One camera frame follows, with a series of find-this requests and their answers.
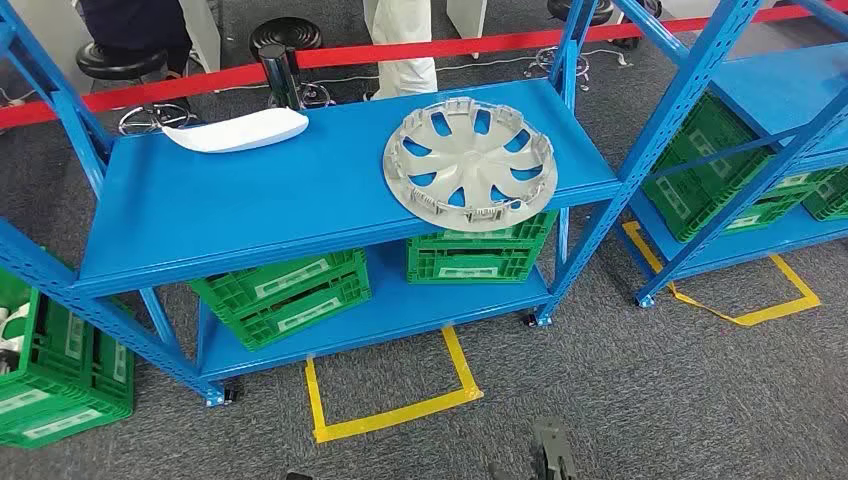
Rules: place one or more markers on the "blue steel shelf rack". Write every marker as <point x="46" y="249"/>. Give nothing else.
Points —
<point x="265" y="199"/>
<point x="782" y="86"/>

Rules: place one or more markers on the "white desk panel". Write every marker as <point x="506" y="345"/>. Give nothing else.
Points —
<point x="467" y="16"/>
<point x="202" y="33"/>
<point x="46" y="40"/>

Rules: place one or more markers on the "white plastic fittings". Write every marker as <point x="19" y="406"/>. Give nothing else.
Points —
<point x="13" y="331"/>

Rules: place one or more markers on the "black barrier post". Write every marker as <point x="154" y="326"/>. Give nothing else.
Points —
<point x="278" y="73"/>

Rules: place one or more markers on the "red barrier belt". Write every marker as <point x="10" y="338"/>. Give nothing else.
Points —
<point x="199" y="83"/>

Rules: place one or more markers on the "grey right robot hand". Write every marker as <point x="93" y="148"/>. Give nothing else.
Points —
<point x="553" y="454"/>

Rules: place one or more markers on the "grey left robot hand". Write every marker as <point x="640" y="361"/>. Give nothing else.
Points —
<point x="298" y="476"/>

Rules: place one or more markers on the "green open plastic crate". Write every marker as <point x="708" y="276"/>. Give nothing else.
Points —
<point x="66" y="371"/>

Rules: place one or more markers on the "white curved plastic part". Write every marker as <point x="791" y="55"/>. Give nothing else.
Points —
<point x="238" y="131"/>

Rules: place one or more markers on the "silver plastic wheel hubcap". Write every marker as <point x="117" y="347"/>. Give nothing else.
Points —
<point x="470" y="166"/>

